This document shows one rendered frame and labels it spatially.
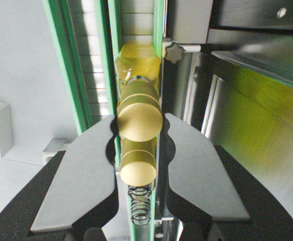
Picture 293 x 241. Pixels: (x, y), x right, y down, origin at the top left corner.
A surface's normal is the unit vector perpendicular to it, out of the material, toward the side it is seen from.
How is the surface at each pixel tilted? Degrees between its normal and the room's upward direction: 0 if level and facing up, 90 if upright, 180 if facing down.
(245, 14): 89
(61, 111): 0
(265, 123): 90
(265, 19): 90
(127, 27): 0
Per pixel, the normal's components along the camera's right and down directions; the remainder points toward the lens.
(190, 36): 0.05, 0.52
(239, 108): -1.00, 0.03
